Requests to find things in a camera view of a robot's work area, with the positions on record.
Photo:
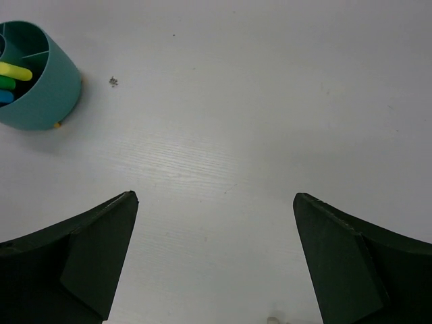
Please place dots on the blue cap black highlighter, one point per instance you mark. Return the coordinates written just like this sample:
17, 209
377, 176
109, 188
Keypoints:
6, 97

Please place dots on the yellow cap black highlighter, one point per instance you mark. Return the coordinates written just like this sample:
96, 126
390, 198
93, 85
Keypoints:
15, 72

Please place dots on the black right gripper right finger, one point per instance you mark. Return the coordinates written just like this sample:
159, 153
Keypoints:
362, 273

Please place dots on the teal round desk organizer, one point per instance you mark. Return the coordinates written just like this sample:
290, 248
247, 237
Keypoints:
45, 99

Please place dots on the green cap black highlighter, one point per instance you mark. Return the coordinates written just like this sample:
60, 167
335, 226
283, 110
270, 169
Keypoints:
7, 83

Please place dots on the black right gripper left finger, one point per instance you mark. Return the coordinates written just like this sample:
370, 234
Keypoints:
68, 272

